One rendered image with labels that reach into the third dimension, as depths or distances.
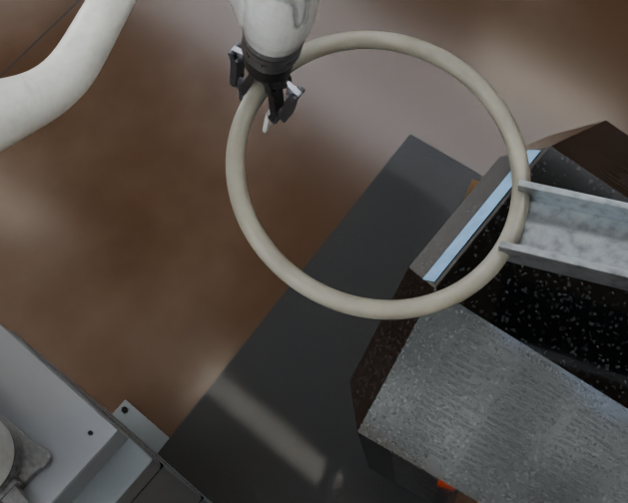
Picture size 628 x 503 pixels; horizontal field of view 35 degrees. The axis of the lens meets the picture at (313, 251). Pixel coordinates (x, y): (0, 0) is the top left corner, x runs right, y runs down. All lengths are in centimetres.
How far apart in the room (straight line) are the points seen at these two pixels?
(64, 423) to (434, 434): 67
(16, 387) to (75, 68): 77
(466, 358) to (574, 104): 134
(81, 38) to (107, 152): 177
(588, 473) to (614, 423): 11
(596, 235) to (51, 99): 85
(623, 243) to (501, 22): 160
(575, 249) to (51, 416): 93
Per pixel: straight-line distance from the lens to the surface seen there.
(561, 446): 181
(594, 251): 161
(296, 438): 260
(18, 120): 124
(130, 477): 184
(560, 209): 165
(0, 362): 191
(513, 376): 178
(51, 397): 185
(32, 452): 181
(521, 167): 165
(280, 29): 138
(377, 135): 292
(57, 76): 126
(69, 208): 300
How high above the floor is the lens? 253
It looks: 66 degrees down
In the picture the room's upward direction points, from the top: 16 degrees counter-clockwise
